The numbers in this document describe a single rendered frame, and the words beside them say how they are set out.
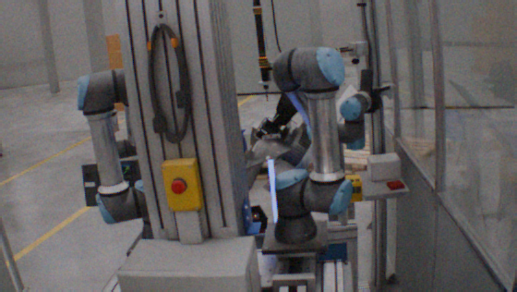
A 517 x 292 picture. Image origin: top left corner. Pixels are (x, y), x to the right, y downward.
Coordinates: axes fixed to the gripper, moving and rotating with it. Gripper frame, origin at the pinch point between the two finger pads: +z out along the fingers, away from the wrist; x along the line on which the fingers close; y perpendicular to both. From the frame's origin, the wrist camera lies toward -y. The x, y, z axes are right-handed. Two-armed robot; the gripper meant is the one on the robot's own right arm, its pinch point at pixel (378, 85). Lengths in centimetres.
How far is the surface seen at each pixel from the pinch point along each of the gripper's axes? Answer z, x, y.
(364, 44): 61, -27, -14
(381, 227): 42, -27, 84
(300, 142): 12, -50, 25
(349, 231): -12, -20, 60
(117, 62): 494, -719, -54
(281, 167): 3, -58, 34
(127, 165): -59, -92, 10
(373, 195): 24, -22, 57
